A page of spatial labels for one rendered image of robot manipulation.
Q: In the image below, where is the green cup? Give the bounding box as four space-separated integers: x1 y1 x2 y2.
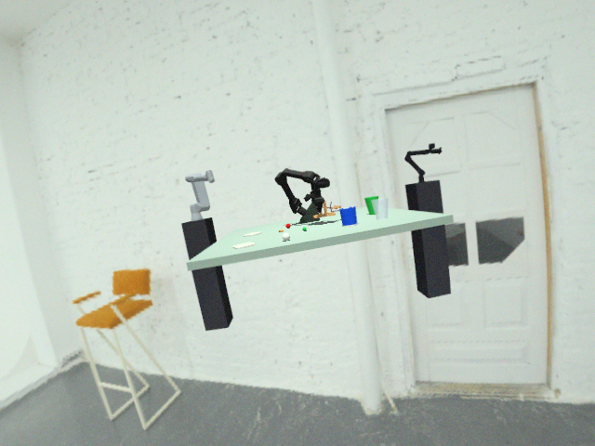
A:
364 196 378 215

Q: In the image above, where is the blue cup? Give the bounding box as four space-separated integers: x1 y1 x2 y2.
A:
339 206 358 227

